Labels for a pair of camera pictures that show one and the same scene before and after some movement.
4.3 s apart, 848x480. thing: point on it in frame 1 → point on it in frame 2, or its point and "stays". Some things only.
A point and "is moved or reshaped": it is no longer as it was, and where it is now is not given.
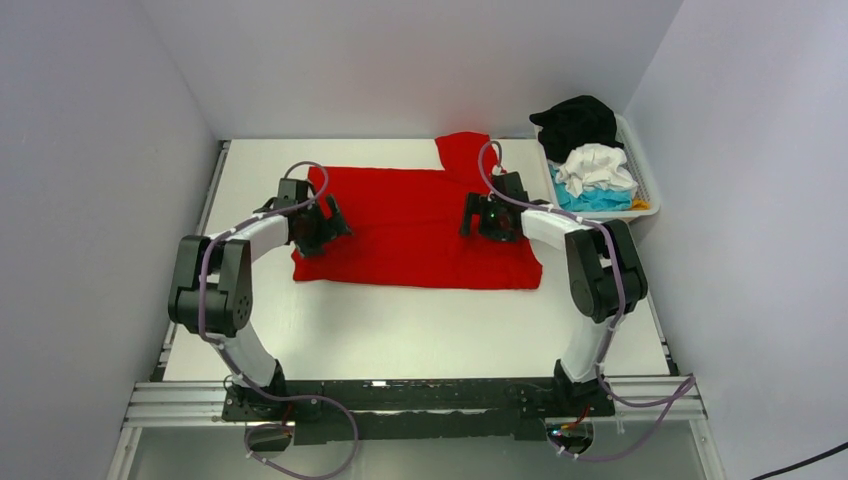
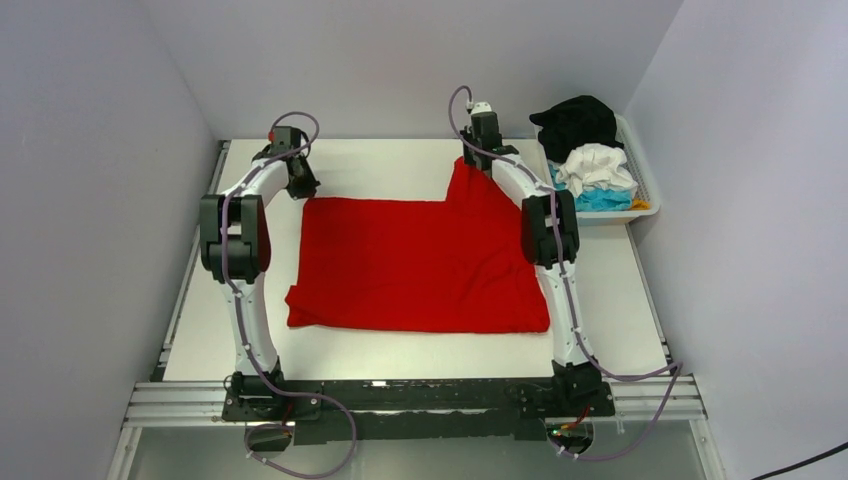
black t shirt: (574, 122) stays
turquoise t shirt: (593, 199) stays
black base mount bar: (473, 411) stays
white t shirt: (595, 166) stays
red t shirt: (406, 227) is moved or reshaped
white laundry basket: (646, 190) stays
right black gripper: (479, 205) → (466, 137)
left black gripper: (334, 226) → (309, 189)
